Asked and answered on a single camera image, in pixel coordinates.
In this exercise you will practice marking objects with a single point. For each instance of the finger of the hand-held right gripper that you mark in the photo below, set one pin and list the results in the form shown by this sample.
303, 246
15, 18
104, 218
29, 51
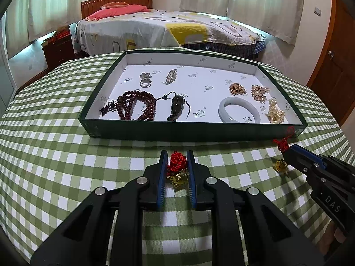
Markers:
298, 160
307, 152

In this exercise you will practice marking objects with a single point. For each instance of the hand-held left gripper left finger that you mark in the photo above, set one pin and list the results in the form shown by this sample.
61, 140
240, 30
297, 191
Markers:
163, 177

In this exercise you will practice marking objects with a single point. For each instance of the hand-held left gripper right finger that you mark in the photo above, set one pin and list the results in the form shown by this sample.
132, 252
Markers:
191, 177

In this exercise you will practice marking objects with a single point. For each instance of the red knot yellow charm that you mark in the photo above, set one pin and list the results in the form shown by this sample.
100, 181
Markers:
177, 160
280, 165

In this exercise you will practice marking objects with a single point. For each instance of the white jade bangle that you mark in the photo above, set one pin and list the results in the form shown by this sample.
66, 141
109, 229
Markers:
238, 119

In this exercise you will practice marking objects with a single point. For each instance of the green jewelry box tray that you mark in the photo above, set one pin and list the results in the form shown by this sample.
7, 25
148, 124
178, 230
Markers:
208, 102

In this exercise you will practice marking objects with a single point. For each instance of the person's right hand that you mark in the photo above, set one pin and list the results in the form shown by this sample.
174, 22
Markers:
335, 238

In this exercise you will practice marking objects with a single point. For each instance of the gold pearl brooch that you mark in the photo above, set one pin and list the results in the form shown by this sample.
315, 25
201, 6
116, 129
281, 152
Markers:
260, 92

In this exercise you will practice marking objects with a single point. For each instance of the wooden door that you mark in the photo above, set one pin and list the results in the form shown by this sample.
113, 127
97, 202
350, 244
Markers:
338, 69

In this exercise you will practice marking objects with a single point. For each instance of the gold flower brooch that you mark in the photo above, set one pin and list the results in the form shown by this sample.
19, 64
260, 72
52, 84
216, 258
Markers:
238, 88

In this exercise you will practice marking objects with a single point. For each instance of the crystal leaf brooch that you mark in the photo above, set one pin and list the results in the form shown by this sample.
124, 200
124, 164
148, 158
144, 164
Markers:
169, 77

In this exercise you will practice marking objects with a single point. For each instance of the metal door knob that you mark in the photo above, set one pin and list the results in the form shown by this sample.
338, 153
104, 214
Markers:
330, 54

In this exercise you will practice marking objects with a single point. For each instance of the blue plaid bed skirt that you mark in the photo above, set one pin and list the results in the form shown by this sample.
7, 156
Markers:
222, 48

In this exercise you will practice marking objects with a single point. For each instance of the bed with patterned sheet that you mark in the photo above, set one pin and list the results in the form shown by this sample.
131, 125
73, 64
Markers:
133, 30

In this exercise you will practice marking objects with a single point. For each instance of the dark wooden nightstand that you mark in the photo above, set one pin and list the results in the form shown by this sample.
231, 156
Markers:
58, 51

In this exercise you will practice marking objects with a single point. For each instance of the pink pillow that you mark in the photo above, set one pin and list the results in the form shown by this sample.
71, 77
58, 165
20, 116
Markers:
116, 11

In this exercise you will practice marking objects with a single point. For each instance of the red box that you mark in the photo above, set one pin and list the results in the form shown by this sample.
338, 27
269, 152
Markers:
62, 35

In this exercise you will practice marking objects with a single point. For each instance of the stack of books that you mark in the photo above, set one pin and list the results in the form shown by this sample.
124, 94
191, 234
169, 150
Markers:
47, 41

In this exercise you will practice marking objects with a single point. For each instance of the small red cushion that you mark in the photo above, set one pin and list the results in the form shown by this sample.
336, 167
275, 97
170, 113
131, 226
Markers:
113, 5

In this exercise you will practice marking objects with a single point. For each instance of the brown plush toy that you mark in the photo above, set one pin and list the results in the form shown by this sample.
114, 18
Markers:
63, 28

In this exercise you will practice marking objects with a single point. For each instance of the wooden headboard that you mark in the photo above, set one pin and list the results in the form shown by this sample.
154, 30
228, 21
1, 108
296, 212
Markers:
119, 0

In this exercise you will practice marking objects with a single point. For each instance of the wall light switch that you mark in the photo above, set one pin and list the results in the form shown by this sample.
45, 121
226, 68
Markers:
317, 11

